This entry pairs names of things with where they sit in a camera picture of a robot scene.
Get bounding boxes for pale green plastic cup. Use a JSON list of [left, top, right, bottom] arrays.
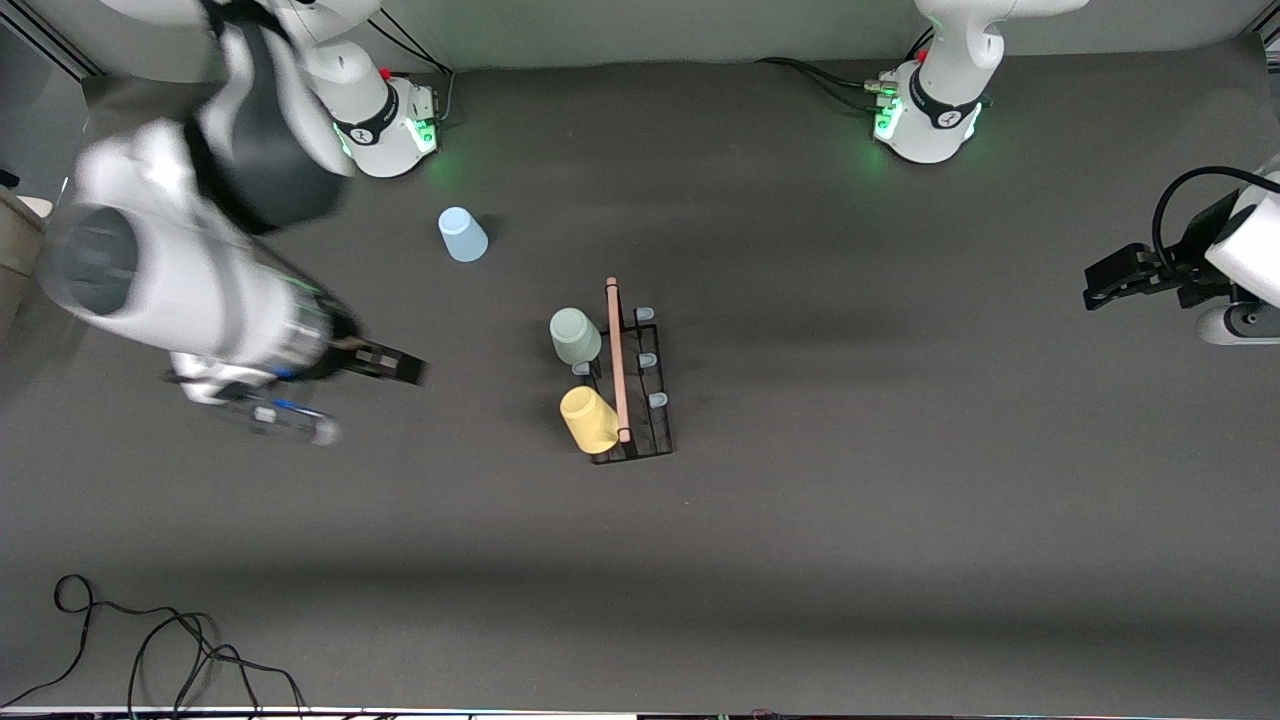
[[549, 307, 604, 368]]

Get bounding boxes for yellow plastic cup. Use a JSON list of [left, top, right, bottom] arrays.
[[559, 386, 622, 456]]

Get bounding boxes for beige box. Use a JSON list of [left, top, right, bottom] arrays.
[[0, 184, 54, 336]]

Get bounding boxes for black left arm base cables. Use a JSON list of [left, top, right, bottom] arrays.
[[755, 28, 936, 113]]

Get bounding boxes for thin black loose cable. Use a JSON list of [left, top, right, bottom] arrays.
[[0, 574, 311, 717]]

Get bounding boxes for black wire cup holder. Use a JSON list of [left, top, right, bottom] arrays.
[[572, 277, 677, 466]]

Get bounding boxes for light blue plastic cup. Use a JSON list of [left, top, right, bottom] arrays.
[[438, 207, 490, 264]]

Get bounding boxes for black right arm base cables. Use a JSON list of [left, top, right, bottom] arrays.
[[370, 4, 457, 129]]

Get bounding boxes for black metal frame bar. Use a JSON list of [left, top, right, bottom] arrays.
[[0, 0, 103, 80]]

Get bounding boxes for black arm base cables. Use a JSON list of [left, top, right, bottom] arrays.
[[755, 28, 936, 113], [370, 4, 457, 129]]

